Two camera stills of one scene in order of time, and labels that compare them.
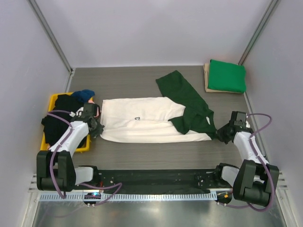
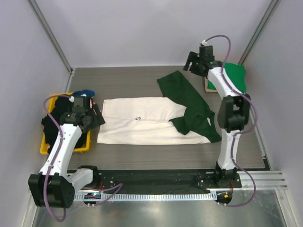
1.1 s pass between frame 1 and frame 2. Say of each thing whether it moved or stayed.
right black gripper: moved
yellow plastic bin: stayed
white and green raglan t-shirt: stayed
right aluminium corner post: stayed
